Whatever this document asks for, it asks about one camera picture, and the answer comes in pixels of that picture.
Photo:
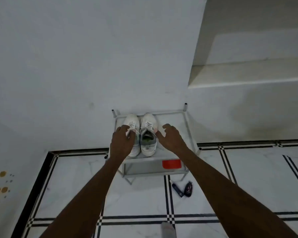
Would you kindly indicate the person's right hand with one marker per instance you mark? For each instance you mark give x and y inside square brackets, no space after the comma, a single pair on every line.
[172,142]

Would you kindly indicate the person's left hand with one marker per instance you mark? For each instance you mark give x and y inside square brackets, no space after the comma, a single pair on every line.
[121,143]

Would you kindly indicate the white sneaker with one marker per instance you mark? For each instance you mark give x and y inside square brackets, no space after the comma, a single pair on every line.
[131,120]
[147,146]

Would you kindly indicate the person's left forearm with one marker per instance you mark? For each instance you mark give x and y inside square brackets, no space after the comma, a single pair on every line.
[84,203]

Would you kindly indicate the person's right forearm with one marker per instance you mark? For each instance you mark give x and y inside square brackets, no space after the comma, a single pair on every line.
[226,198]

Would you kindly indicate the grey metal shelf rack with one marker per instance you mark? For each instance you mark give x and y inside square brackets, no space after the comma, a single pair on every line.
[144,167]

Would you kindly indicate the black shoe polish container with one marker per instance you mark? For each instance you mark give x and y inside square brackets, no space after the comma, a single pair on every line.
[188,189]

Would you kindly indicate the red sticker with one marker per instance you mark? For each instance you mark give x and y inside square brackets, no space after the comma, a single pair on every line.
[171,164]

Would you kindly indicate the dark blue spray bottle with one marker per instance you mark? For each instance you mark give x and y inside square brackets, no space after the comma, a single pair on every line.
[177,190]

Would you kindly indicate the white sock with orange print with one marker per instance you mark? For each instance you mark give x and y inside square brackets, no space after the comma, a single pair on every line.
[168,230]

